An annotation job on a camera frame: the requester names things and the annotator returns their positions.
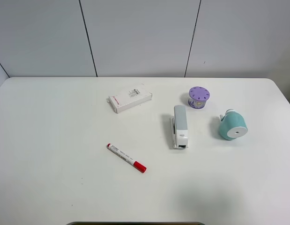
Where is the teal pencil sharpener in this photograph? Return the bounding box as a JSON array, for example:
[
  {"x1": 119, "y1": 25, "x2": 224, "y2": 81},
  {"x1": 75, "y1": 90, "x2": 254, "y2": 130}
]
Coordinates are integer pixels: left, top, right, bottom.
[{"x1": 218, "y1": 109, "x2": 248, "y2": 140}]

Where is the white grey stapler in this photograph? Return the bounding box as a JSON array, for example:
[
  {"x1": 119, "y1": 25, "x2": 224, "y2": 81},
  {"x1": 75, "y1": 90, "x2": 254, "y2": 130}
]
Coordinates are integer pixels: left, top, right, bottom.
[{"x1": 170, "y1": 105, "x2": 188, "y2": 149}]

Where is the white cardboard box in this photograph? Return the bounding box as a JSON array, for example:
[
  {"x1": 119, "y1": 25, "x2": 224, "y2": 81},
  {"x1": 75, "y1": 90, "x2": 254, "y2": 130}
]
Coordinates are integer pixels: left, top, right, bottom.
[{"x1": 107, "y1": 84, "x2": 153, "y2": 114}]

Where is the red white marker pen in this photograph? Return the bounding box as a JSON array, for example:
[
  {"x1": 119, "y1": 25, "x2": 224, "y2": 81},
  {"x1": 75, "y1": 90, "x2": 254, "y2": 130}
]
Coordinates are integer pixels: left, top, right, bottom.
[{"x1": 107, "y1": 143, "x2": 147, "y2": 173}]

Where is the purple round container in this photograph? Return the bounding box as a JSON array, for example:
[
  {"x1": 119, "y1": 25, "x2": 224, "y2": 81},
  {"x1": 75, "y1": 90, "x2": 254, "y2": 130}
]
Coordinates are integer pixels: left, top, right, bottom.
[{"x1": 188, "y1": 86, "x2": 210, "y2": 109}]

